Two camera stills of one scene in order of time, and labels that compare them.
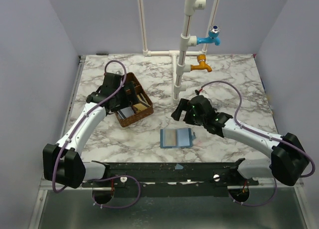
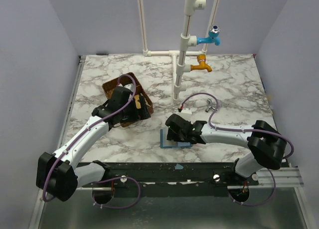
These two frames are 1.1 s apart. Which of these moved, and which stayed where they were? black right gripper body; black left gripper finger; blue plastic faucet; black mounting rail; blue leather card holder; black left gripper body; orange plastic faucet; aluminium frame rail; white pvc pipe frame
Moved: black left gripper body; black left gripper finger; black right gripper body
Stayed: black mounting rail; white pvc pipe frame; aluminium frame rail; blue leather card holder; blue plastic faucet; orange plastic faucet
